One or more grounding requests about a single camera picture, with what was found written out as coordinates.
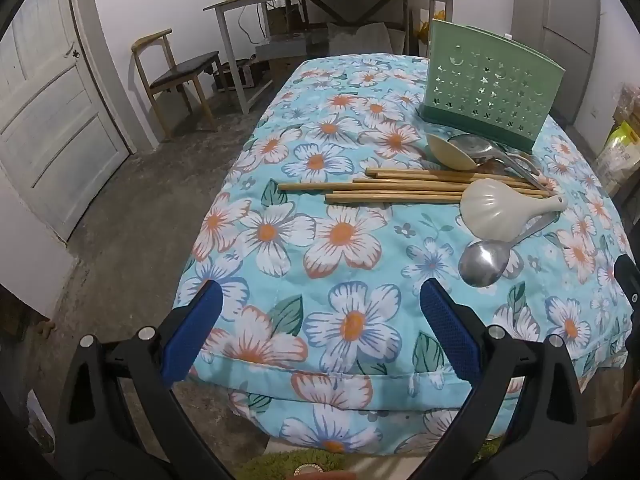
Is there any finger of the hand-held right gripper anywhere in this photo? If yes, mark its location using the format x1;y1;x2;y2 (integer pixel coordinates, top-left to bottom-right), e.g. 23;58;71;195
614;255;640;306

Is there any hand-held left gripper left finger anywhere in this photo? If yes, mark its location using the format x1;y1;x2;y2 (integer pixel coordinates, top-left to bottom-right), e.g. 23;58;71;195
52;279;236;480

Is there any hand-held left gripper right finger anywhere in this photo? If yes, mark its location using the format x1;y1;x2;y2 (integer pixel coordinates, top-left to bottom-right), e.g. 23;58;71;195
415;278;596;480

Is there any large metal spoon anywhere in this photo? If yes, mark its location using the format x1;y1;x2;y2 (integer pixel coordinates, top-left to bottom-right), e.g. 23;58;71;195
458;212;558;288

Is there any cream plastic rice paddle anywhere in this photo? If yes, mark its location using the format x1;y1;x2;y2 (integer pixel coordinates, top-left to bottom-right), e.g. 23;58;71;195
460;179;569;240

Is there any bundle of bamboo chopsticks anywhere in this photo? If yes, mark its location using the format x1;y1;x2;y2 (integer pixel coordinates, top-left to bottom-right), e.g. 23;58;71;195
278;167;550;205

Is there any small cream plastic spoon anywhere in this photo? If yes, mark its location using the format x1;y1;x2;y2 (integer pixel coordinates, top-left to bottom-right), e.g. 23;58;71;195
426;133;478;172

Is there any green perforated utensil holder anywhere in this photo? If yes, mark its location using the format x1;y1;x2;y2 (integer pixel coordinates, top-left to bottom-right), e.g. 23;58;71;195
419;19;567;153

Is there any pile of yellow packages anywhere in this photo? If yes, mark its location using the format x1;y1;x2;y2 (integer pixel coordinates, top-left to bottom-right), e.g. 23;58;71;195
595;85;640;196

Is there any grey refrigerator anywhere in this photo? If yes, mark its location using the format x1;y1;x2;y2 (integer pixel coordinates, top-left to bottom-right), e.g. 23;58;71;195
512;0;602;127

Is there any white panelled door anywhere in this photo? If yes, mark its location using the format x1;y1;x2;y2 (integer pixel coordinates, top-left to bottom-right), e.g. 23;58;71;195
0;0;132;242

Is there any wooden chair with dark seat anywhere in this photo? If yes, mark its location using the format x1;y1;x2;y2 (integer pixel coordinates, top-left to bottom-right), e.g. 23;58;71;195
131;29;224;141

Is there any grey cloth bundle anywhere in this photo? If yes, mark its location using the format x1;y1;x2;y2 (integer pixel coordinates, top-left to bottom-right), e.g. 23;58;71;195
326;22;397;57

